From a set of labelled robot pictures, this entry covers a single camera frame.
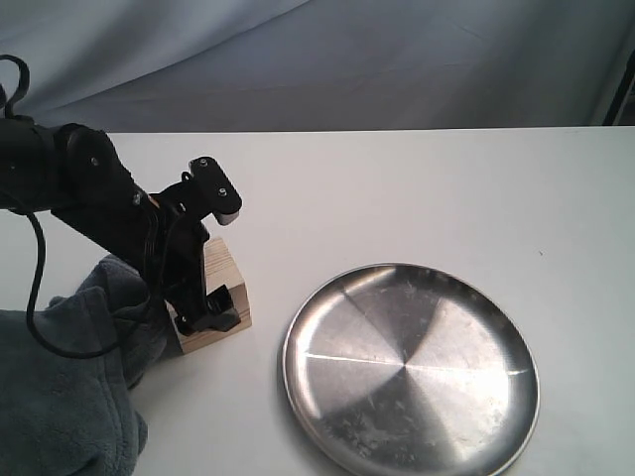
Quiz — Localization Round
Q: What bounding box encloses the light wooden cube block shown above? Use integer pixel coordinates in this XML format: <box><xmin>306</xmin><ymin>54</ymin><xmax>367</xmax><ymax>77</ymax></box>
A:
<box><xmin>167</xmin><ymin>238</ymin><xmax>252</xmax><ymax>354</ymax></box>

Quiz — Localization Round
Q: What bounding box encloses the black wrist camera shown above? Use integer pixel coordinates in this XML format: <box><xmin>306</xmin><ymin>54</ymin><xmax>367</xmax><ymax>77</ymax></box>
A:
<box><xmin>181</xmin><ymin>157</ymin><xmax>242</xmax><ymax>226</ymax></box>

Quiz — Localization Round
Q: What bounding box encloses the round stainless steel plate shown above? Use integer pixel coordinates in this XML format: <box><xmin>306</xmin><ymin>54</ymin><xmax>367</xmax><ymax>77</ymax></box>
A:
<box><xmin>280</xmin><ymin>263</ymin><xmax>541</xmax><ymax>475</ymax></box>

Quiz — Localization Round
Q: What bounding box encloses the black cable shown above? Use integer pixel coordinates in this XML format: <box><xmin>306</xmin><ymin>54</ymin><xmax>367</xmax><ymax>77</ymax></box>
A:
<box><xmin>0</xmin><ymin>54</ymin><xmax>180</xmax><ymax>358</ymax></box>

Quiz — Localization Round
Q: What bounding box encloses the grey fabric backdrop curtain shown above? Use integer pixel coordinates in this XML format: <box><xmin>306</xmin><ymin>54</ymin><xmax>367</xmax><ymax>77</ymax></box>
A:
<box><xmin>1</xmin><ymin>1</ymin><xmax>634</xmax><ymax>132</ymax></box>

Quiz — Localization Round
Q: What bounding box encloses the grey fleece cloth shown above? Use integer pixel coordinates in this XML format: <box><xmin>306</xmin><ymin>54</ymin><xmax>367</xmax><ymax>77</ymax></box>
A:
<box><xmin>1</xmin><ymin>255</ymin><xmax>168</xmax><ymax>475</ymax></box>

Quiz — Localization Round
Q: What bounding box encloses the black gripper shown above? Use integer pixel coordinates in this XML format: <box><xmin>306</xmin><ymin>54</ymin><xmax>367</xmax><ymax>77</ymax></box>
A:
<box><xmin>52</xmin><ymin>178</ymin><xmax>234</xmax><ymax>336</ymax></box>

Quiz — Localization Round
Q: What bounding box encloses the dark stand pole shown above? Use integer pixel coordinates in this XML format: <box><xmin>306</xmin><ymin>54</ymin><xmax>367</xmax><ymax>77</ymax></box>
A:
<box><xmin>601</xmin><ymin>70</ymin><xmax>634</xmax><ymax>126</ymax></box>

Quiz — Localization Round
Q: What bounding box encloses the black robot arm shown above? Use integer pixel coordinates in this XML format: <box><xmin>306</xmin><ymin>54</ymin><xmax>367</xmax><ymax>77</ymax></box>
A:
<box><xmin>1</xmin><ymin>119</ymin><xmax>242</xmax><ymax>336</ymax></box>

